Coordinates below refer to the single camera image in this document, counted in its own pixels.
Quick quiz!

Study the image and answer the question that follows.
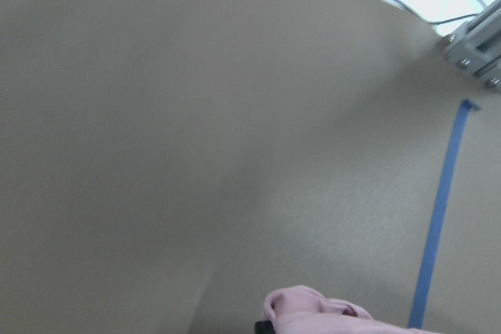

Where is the aluminium frame post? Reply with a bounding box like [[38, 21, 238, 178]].
[[444, 0, 500, 92]]

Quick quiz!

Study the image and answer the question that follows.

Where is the blue tape line lengthwise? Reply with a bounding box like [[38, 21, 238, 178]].
[[407, 99, 480, 329]]

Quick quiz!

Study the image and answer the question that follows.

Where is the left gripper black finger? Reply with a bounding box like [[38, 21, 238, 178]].
[[254, 321, 274, 334]]

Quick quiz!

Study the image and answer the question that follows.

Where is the pink Snoopy t-shirt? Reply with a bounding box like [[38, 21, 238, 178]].
[[263, 286, 423, 334]]

